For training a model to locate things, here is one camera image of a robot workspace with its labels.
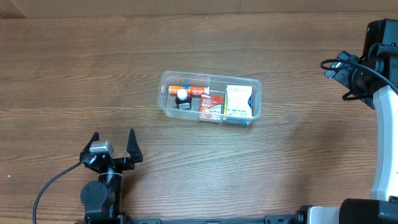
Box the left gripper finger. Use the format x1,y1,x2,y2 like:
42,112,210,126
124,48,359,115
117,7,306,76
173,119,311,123
82,132,100,152
126,128,143,162

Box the dark brown medicine bottle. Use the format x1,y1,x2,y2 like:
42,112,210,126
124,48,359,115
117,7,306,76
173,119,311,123
175,89,192,110

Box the orange tablet tube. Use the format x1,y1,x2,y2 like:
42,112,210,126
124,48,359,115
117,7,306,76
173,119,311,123
169,85,210,96

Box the red small box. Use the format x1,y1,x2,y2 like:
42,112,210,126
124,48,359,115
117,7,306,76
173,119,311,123
199,95,223,123

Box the white small box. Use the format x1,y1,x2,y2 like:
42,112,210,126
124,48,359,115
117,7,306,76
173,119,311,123
225,85,252,118

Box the blue VapoDrops box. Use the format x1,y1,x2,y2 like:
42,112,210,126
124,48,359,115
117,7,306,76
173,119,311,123
223,93,252,126

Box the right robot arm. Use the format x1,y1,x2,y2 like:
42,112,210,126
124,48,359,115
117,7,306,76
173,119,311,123
264,19,397,224

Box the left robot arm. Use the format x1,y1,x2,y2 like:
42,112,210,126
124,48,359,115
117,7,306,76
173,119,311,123
80,129,143,223

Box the clear plastic container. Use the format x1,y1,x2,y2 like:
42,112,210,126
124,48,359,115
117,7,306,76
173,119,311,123
157,71,262,126

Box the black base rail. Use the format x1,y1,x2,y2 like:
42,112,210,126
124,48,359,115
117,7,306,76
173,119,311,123
74,214,308,224

